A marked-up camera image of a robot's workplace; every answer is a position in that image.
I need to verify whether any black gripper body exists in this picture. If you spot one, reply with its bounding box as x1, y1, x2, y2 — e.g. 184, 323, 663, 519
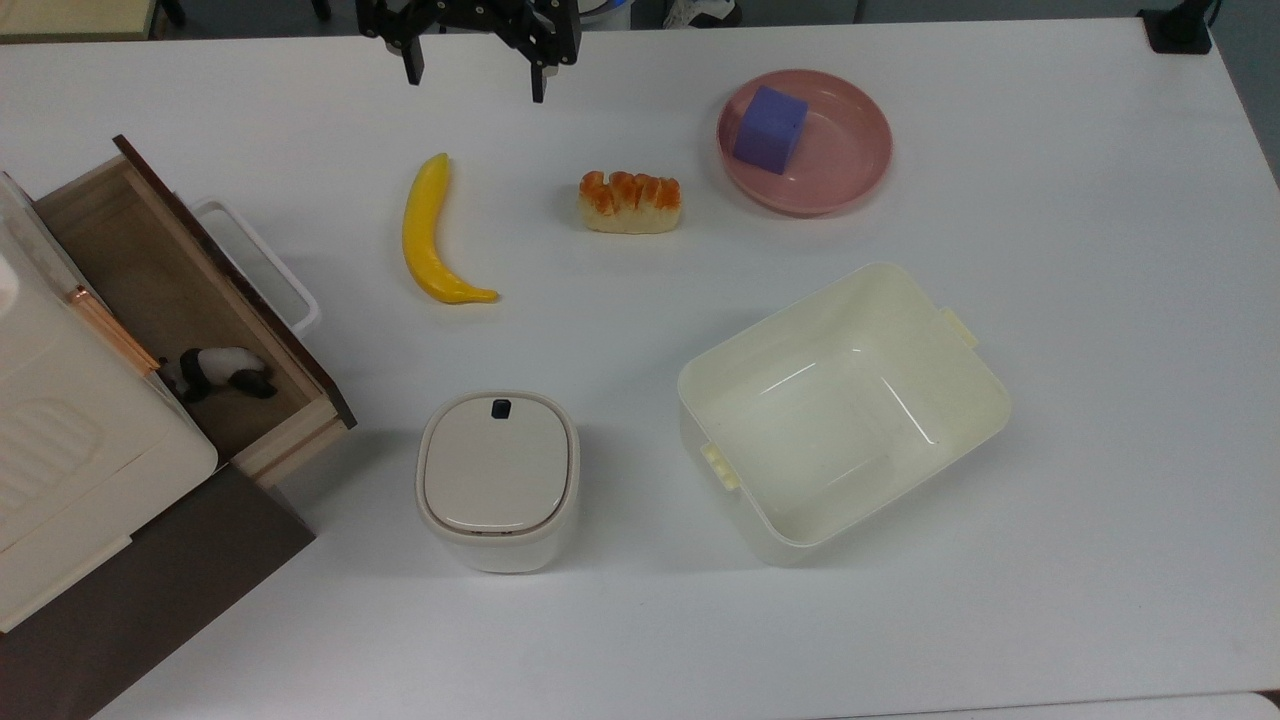
357, 0, 582, 69

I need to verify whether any wooden drawer with dark front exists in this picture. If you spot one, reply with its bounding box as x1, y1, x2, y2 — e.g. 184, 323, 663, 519
35, 135, 358, 491

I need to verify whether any toy bread with orange glaze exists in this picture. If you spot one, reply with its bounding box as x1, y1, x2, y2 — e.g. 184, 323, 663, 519
578, 170, 684, 236

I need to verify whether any yellow toy banana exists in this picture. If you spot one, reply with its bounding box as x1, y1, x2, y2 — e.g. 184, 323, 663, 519
402, 152, 500, 306

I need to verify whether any purple cube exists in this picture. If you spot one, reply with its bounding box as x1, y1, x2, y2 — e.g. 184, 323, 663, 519
732, 85, 809, 176

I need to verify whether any pink plastic plate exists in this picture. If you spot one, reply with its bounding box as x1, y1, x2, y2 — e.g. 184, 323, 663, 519
716, 68, 894, 218

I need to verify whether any beige wooden side table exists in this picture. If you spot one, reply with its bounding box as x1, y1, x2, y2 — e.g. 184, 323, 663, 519
0, 0, 167, 44

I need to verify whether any black white panda toy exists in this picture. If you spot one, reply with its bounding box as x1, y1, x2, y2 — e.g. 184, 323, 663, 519
157, 346, 280, 404

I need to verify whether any small beige lidded trash can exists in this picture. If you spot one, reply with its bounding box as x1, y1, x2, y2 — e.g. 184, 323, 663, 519
416, 390, 582, 575

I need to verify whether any orange box latch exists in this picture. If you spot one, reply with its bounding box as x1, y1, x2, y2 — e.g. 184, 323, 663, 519
67, 286, 161, 377

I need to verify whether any cream open plastic bin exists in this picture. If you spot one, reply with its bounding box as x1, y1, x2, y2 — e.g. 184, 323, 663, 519
677, 262, 1012, 569

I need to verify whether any cream plastic storage box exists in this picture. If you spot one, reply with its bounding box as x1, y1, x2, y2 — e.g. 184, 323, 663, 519
0, 170, 220, 634

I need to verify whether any dark brown wooden cabinet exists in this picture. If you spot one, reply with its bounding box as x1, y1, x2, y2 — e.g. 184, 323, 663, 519
0, 465, 317, 720

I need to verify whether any white drawer handle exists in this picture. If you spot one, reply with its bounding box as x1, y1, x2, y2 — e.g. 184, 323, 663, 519
190, 198, 322, 336

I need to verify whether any black table clamp mount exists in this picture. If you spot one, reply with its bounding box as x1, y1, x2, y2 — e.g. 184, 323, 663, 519
1138, 0, 1217, 56

